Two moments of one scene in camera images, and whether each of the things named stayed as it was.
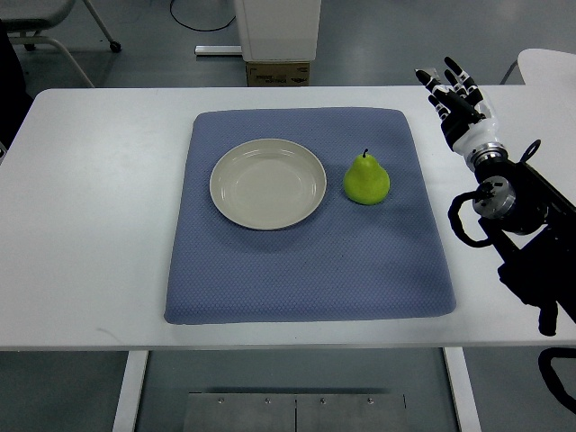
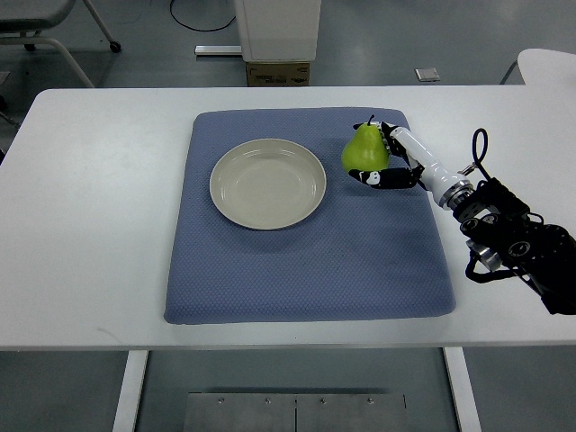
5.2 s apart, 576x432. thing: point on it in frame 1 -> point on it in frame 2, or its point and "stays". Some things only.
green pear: (365, 182) -> (366, 150)
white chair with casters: (29, 17) stays
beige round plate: (267, 184) stays
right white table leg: (462, 389) stays
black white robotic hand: (467, 123) -> (411, 166)
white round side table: (545, 67) stays
